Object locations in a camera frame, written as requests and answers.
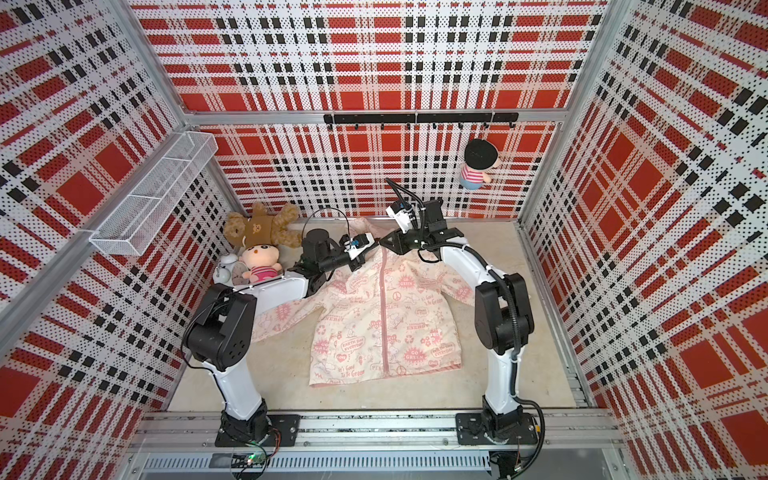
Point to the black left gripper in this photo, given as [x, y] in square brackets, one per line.
[357, 262]

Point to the pink plush doll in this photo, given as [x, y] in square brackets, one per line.
[261, 263]

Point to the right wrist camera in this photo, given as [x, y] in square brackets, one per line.
[403, 214]

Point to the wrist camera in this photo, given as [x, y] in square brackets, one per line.
[355, 244]
[403, 214]

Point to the white wire mesh basket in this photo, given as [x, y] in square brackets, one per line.
[135, 221]

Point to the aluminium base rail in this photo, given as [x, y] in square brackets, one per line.
[577, 444]

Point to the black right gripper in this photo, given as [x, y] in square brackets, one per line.
[399, 246]

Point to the blue striped hanging doll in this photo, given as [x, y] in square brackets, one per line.
[480, 157]

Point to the cream pink printed jacket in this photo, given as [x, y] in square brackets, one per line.
[390, 318]

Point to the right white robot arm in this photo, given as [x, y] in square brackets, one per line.
[503, 320]

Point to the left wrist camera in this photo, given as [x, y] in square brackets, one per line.
[355, 244]

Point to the pale blue alarm clock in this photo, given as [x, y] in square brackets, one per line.
[229, 271]

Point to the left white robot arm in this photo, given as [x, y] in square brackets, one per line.
[220, 333]

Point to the green circuit board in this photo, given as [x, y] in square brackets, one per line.
[248, 462]

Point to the black hook rail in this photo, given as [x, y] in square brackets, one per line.
[421, 118]

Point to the brown teddy bear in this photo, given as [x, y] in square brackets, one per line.
[262, 228]

